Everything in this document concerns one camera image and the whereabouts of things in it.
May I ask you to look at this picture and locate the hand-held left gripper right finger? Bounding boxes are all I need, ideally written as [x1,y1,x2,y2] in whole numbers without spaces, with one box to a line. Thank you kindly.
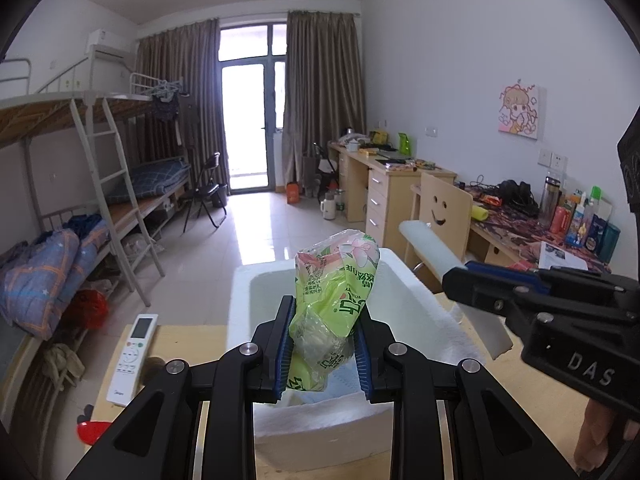
[352,305,578,480]

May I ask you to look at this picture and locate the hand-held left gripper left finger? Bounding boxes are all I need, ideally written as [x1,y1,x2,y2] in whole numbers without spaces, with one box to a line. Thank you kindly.
[67,295,297,480]

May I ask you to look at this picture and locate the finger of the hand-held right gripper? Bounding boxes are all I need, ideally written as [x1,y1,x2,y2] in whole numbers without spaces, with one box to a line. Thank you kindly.
[464,260,640,311]
[442,266,540,317]

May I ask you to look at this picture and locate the white foam box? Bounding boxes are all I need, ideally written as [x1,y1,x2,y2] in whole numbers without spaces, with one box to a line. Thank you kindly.
[226,249,515,461]

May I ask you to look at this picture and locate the green tissue packet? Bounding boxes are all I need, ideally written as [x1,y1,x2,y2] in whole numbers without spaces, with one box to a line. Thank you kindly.
[287,229,381,393]

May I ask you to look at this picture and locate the person's right hand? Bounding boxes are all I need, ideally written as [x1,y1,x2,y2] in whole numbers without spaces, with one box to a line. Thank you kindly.
[574,400,640,472]

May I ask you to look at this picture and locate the printed desk mat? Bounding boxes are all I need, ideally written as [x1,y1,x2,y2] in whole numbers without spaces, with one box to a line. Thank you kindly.
[465,187,613,273]

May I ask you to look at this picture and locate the printed paper sheet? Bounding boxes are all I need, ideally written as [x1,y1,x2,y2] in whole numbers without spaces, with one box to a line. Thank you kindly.
[537,241,603,275]

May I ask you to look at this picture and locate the black headphones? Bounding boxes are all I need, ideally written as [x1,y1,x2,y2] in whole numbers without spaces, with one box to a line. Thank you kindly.
[497,179,538,208]

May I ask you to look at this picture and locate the wooden chair with smiley face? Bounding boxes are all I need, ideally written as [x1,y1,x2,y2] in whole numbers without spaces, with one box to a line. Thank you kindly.
[404,172,474,281]

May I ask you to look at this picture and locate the group of toiletry bottles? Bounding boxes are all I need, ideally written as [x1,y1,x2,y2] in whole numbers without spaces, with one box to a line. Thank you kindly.
[550,186,622,263]

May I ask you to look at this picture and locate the wooden desk with drawers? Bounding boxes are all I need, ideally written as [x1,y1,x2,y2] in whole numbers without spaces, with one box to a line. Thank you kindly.
[327,141,458,243]

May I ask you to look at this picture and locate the white remote control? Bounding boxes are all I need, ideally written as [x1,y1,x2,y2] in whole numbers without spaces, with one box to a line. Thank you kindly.
[106,313,159,407]

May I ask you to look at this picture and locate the black folding chair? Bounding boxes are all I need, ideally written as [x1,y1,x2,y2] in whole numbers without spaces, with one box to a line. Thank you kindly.
[182,152,228,233]

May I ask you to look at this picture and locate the black folded cart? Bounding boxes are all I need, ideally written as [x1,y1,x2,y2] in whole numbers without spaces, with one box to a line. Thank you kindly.
[301,142,341,198]

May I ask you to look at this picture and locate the white lotion pump bottle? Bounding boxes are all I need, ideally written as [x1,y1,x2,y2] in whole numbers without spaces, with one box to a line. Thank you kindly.
[75,402,115,446]

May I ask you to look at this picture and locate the red plastic bag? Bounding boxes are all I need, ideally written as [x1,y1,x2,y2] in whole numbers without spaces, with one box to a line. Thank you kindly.
[65,287,110,330]

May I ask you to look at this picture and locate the blue plaid mattress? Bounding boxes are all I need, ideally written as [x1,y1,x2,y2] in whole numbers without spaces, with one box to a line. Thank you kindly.
[105,156,193,205]

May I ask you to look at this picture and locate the glass balcony door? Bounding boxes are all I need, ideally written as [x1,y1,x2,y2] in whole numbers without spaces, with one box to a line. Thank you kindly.
[218,22,290,193]

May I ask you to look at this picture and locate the blue garment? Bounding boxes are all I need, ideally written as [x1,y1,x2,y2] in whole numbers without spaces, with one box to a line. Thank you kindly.
[65,214,103,236]

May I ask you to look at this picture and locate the blue patterned quilt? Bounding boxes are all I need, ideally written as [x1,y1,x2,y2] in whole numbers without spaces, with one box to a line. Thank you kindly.
[0,227,111,341]

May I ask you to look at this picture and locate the brown curtain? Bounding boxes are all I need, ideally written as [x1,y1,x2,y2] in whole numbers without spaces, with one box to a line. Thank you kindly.
[282,10,368,186]
[136,19,230,196]

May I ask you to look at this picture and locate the white metal bed ladder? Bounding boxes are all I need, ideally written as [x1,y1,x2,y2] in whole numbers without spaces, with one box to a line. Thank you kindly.
[70,96,167,307]

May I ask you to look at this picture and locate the hanging dark clothes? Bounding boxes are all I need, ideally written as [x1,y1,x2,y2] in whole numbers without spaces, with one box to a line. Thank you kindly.
[150,80,183,123]

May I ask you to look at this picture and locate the white metal bunk bed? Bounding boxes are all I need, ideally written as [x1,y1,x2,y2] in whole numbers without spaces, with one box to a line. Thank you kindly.
[107,71,196,221]
[0,57,168,411]

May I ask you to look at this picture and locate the white air conditioner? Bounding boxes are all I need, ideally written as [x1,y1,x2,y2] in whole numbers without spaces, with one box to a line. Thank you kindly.
[87,29,128,63]

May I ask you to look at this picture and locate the white wall socket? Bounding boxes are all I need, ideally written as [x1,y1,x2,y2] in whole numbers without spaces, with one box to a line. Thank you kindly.
[538,149,568,171]

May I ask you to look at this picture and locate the pink cartoon wall poster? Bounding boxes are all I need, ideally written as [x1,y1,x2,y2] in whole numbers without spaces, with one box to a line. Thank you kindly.
[497,84,546,140]

